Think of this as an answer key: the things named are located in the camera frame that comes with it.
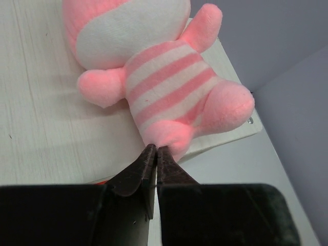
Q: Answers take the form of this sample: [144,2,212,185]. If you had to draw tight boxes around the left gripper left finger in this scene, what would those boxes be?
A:
[1,145,156,245]

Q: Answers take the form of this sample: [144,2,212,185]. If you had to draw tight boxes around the red shark plush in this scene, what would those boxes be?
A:
[92,180,108,185]

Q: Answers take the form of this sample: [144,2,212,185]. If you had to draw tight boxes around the white two-tier shelf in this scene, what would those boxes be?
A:
[0,0,263,185]

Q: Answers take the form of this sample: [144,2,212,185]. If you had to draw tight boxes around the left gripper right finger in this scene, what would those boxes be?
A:
[157,147,300,245]

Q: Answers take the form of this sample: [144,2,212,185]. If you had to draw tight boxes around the pink frog plush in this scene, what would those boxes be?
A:
[62,1,255,160]

